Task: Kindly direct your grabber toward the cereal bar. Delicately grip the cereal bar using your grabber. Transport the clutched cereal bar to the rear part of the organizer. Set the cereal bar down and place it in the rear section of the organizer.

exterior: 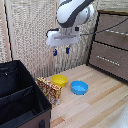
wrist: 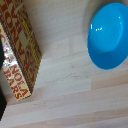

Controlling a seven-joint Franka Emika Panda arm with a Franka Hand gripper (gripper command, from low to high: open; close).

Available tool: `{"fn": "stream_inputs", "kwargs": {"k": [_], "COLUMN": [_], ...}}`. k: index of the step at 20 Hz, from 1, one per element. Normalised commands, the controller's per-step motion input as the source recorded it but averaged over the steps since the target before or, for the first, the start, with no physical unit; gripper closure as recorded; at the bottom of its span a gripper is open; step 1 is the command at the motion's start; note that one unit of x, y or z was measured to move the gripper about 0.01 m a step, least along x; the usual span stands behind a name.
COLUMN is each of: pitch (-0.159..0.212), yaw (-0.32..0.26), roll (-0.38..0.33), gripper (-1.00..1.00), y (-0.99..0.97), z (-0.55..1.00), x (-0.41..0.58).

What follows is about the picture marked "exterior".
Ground black fabric storage box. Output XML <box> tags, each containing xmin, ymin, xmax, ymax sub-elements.
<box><xmin>0</xmin><ymin>60</ymin><xmax>53</xmax><ymax>128</ymax></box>

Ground red yellow cereal bar box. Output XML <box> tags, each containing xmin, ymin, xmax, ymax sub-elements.
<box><xmin>36</xmin><ymin>76</ymin><xmax>63</xmax><ymax>107</ymax></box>

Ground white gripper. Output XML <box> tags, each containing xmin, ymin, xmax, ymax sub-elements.
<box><xmin>45</xmin><ymin>27</ymin><xmax>81</xmax><ymax>57</ymax></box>

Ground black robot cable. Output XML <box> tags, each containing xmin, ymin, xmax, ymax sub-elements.
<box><xmin>79</xmin><ymin>17</ymin><xmax>128</xmax><ymax>37</ymax></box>

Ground dark wooden drawer cabinet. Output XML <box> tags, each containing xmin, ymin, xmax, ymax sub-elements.
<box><xmin>86</xmin><ymin>9</ymin><xmax>128</xmax><ymax>84</ymax></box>

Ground yellow bowl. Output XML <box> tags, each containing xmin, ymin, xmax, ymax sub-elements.
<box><xmin>51</xmin><ymin>74</ymin><xmax>69</xmax><ymax>89</ymax></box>

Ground woven reed curtain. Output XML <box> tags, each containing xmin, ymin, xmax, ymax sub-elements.
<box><xmin>0</xmin><ymin>0</ymin><xmax>101</xmax><ymax>80</ymax></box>

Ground blue bowl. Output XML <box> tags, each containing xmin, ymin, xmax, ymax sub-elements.
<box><xmin>70</xmin><ymin>80</ymin><xmax>89</xmax><ymax>96</ymax></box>

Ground brown drawer front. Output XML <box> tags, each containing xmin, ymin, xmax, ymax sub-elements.
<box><xmin>88</xmin><ymin>42</ymin><xmax>128</xmax><ymax>81</ymax></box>
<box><xmin>95</xmin><ymin>13</ymin><xmax>128</xmax><ymax>51</ymax></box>

